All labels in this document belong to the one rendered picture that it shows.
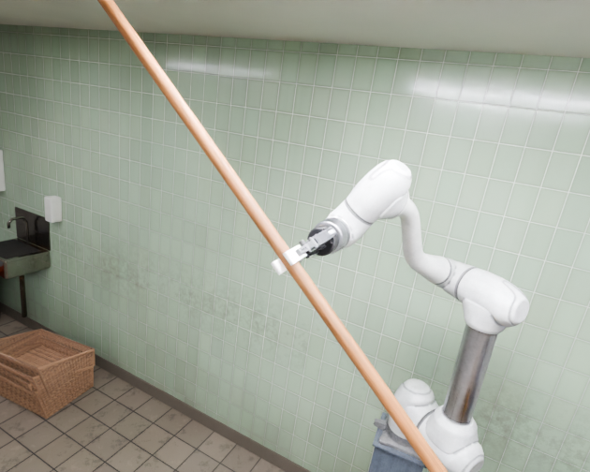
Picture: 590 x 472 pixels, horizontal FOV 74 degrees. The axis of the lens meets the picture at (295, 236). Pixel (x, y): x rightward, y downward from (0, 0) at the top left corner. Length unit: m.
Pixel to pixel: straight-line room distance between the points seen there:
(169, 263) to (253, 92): 1.30
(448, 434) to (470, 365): 0.28
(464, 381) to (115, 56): 2.70
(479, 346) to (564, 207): 0.76
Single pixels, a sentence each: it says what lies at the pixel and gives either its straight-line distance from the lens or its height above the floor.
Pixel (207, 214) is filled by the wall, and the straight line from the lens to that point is 2.55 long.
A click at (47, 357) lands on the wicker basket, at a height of 0.20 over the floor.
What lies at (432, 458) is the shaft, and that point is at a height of 1.65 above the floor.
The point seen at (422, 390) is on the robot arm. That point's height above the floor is 1.28.
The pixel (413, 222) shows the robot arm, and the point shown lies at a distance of 1.18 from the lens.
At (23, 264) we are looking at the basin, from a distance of 3.84.
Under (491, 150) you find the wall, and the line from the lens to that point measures 1.93.
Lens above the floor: 2.25
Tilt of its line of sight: 17 degrees down
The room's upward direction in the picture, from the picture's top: 8 degrees clockwise
